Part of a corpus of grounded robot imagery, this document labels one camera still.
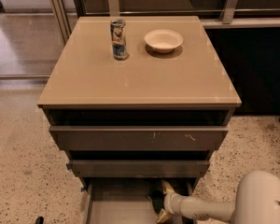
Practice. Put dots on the yellow green sponge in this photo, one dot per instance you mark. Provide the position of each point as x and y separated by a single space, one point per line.
157 198

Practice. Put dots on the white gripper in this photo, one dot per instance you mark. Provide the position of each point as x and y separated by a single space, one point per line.
171 202

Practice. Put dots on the grey middle drawer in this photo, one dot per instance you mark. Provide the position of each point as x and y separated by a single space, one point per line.
138 169

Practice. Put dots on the metal railing frame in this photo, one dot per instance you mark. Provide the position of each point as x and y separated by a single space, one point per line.
214 13

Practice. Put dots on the small black floor object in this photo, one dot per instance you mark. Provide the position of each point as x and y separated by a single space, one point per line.
39 220

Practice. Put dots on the grey drawer cabinet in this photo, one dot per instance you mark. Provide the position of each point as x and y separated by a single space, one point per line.
186 87

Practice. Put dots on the white paper bowl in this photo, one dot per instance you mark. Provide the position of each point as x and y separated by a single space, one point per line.
163 40

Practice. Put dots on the grey top drawer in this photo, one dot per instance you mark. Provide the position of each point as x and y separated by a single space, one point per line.
138 138

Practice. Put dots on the open grey bottom drawer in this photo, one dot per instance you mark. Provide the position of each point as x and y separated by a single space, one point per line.
120 201

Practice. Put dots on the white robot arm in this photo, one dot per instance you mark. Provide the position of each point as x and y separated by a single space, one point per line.
257 202

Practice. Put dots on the blue white drink can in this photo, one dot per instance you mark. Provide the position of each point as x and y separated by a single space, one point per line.
118 39

